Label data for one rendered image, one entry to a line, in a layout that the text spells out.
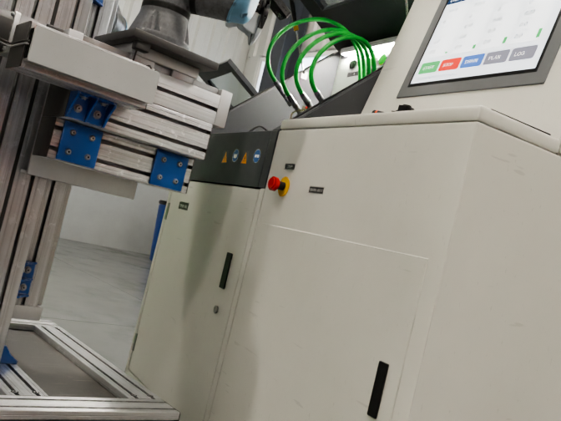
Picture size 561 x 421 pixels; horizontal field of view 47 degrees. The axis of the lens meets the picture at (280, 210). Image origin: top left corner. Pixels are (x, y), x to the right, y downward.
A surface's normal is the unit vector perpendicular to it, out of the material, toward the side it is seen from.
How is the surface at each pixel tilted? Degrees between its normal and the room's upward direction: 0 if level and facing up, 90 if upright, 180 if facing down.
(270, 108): 90
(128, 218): 90
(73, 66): 90
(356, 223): 90
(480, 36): 76
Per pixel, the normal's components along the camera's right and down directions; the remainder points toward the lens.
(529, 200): 0.49, 0.08
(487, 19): -0.76, -0.45
